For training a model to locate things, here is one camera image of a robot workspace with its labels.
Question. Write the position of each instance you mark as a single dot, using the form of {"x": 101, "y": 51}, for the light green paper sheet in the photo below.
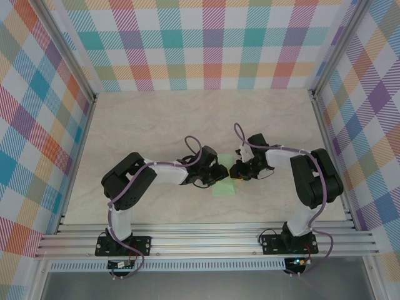
{"x": 225, "y": 189}

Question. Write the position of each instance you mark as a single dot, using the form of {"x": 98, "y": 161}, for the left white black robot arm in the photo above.
{"x": 125, "y": 181}

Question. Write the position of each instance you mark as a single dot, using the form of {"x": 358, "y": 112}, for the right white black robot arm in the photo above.
{"x": 318, "y": 181}

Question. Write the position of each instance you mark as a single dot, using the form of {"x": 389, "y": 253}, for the circuit board with green light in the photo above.
{"x": 300, "y": 262}

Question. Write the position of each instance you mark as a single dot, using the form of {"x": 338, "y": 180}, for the small black circuit board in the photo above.
{"x": 120, "y": 265}

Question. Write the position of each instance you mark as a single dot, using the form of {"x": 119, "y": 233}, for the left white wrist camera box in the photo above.
{"x": 214, "y": 161}

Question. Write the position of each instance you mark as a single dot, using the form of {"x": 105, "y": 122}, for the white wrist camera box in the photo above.
{"x": 245, "y": 153}
{"x": 214, "y": 161}

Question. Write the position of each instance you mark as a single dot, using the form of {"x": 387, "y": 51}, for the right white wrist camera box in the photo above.
{"x": 245, "y": 153}

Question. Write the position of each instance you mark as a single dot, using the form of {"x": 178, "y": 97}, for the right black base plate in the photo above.
{"x": 268, "y": 239}

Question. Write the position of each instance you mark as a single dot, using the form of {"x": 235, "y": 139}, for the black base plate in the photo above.
{"x": 268, "y": 239}
{"x": 140, "y": 241}

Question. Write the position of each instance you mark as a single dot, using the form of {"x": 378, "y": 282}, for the aluminium mounting rail beam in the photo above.
{"x": 203, "y": 243}

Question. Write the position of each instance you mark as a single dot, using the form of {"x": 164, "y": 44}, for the aluminium table side rail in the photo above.
{"x": 330, "y": 150}
{"x": 80, "y": 150}

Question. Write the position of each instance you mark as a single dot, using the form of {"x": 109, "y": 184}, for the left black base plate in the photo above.
{"x": 140, "y": 241}

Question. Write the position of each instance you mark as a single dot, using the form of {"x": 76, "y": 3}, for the aluminium frame post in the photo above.
{"x": 65, "y": 47}
{"x": 338, "y": 47}

